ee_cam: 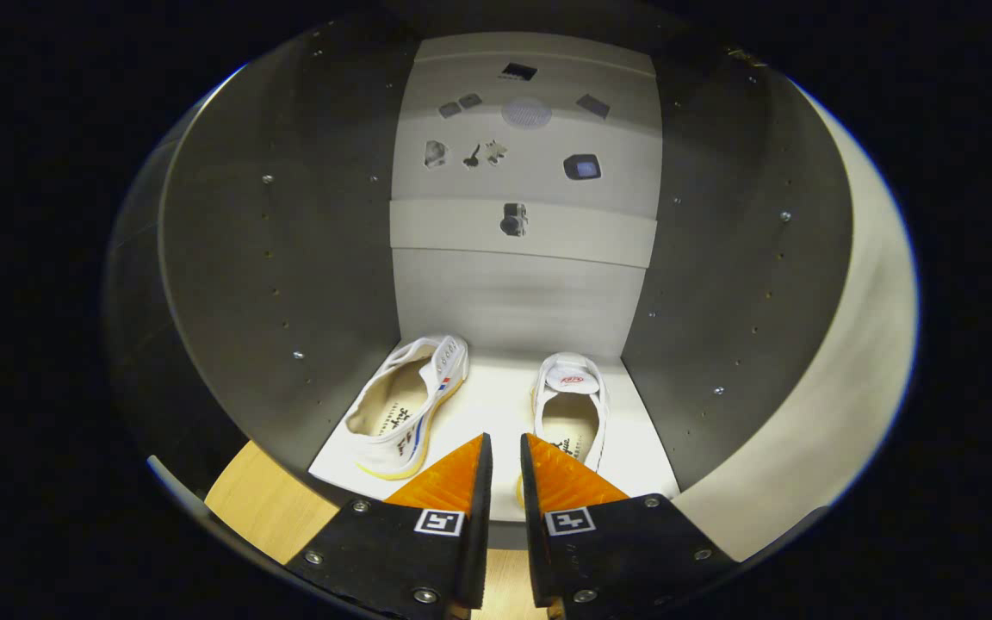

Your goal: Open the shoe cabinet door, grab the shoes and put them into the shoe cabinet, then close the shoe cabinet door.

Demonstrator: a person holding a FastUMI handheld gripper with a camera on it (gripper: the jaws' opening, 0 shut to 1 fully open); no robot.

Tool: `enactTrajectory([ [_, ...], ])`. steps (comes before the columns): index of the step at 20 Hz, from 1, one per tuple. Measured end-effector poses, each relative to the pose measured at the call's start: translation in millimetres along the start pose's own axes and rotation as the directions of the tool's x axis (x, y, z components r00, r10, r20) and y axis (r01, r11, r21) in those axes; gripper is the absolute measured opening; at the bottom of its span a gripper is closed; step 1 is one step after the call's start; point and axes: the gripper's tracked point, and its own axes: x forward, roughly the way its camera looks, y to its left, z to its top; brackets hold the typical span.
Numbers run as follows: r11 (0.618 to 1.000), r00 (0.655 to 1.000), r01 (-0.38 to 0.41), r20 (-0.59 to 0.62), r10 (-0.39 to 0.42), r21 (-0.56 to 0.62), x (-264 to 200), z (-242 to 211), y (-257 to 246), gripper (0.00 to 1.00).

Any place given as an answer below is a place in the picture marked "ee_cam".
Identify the dark grey shoe cabinet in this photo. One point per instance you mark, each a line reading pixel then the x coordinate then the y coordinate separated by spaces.
pixel 289 258

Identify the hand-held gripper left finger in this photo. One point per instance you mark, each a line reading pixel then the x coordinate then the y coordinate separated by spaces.
pixel 477 534

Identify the white shoe with striped side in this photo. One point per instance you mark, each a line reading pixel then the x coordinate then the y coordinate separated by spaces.
pixel 401 413

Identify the white shoe with red label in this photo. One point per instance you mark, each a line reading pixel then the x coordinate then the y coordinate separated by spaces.
pixel 569 413

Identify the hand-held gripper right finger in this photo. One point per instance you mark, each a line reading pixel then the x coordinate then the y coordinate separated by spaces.
pixel 533 534

